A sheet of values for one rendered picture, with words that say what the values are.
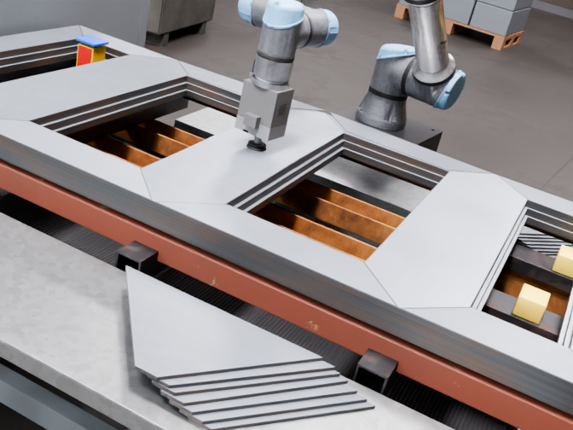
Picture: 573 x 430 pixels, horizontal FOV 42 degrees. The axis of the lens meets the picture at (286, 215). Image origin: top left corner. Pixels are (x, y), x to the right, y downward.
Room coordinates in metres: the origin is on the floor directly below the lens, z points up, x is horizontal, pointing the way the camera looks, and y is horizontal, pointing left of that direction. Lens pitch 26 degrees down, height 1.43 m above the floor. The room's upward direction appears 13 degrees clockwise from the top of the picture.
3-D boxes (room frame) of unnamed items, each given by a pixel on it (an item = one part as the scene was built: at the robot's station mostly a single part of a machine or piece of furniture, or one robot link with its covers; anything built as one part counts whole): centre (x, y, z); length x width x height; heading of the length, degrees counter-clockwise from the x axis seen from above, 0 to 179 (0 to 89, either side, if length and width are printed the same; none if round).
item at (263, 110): (1.45, 0.10, 0.96); 0.10 x 0.09 x 0.16; 152
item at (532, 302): (1.20, -0.47, 0.79); 0.06 x 0.05 x 0.04; 160
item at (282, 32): (1.46, 0.09, 1.11); 0.09 x 0.08 x 0.11; 146
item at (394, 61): (2.15, -0.21, 0.94); 0.13 x 0.12 x 0.14; 56
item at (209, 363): (0.85, 0.05, 0.77); 0.45 x 0.20 x 0.04; 70
